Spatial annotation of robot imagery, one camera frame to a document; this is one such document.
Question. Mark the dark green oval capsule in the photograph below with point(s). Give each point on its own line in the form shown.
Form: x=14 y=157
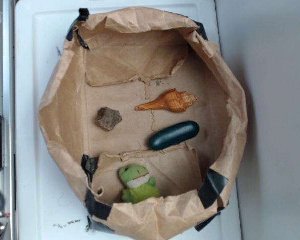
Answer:
x=174 y=135

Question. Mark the orange spiral sea shell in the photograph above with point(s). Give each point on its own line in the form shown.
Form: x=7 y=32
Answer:
x=171 y=100

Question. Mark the brown rough rock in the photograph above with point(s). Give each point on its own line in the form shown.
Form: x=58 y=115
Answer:
x=108 y=118

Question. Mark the green plush frog toy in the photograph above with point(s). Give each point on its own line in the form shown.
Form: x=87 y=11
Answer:
x=139 y=184

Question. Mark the brown paper bag bin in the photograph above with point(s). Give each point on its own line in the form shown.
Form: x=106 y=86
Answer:
x=123 y=59

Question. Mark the aluminium frame rail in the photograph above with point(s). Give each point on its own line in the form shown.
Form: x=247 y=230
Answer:
x=7 y=111

